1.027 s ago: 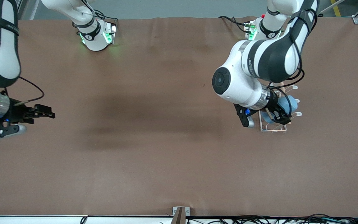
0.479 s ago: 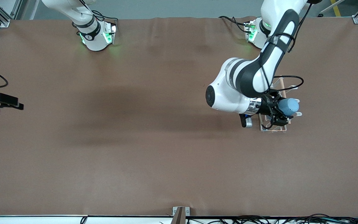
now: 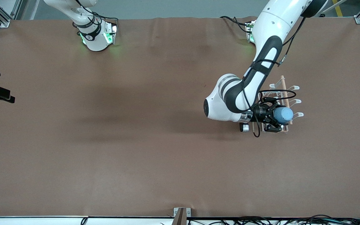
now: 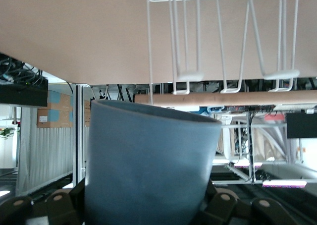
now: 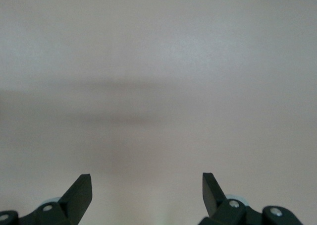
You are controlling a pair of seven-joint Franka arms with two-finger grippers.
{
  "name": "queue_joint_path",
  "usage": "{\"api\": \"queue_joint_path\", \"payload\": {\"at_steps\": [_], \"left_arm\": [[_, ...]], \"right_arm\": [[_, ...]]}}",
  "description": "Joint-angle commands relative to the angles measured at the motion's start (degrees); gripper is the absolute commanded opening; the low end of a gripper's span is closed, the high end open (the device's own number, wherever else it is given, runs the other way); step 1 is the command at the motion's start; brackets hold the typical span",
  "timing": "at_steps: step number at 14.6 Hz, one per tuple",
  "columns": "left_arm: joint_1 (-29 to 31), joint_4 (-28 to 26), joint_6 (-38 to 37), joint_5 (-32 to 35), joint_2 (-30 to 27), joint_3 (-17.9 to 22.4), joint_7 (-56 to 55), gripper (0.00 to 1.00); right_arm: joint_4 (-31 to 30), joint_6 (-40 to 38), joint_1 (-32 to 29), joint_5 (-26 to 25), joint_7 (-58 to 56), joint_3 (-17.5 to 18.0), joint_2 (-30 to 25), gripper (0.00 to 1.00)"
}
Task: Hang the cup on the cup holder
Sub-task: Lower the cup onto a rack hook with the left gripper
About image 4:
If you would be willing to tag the blue plastic cup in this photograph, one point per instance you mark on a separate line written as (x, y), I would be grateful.
(148, 165)

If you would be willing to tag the cardboard box blue label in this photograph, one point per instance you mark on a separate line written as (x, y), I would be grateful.
(59, 101)
(54, 118)

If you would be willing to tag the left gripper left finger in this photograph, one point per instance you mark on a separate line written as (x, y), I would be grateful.
(67, 210)

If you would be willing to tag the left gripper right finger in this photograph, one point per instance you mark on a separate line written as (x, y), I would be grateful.
(220, 210)

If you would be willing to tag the aluminium upright post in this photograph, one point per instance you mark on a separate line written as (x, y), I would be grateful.
(79, 135)

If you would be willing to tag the white corrugated panel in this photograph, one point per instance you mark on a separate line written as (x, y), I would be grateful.
(44, 155)

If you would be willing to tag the green potted plant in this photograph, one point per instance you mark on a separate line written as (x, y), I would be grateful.
(6, 133)

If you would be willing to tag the pink striped light bar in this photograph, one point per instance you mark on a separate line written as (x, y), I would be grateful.
(284, 184)

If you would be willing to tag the black flat panel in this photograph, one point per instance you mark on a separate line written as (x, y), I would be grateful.
(302, 126)

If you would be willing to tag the black rectangular box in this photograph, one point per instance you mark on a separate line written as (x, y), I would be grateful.
(22, 96)

